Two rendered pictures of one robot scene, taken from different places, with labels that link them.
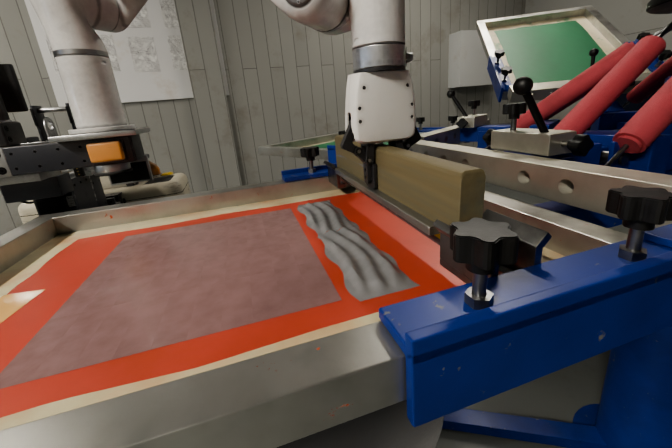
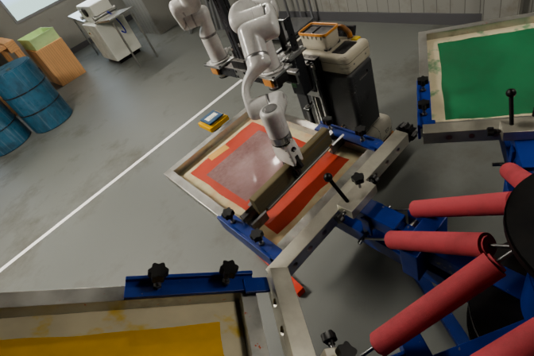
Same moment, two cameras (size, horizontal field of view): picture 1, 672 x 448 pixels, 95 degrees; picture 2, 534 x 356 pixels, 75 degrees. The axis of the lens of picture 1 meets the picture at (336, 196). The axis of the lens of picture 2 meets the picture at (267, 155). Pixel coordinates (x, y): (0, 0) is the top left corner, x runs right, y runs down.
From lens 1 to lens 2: 128 cm
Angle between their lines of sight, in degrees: 71
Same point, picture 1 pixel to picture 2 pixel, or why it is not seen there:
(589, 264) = not seen: hidden behind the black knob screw
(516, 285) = (241, 226)
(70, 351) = (216, 174)
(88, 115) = not seen: hidden behind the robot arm
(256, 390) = (209, 206)
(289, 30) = not seen: outside the picture
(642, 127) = (388, 237)
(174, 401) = (205, 199)
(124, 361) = (217, 183)
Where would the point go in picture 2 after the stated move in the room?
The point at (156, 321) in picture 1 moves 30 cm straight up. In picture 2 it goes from (227, 177) to (197, 124)
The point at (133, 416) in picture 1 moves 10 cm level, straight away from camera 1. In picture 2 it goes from (202, 198) to (212, 179)
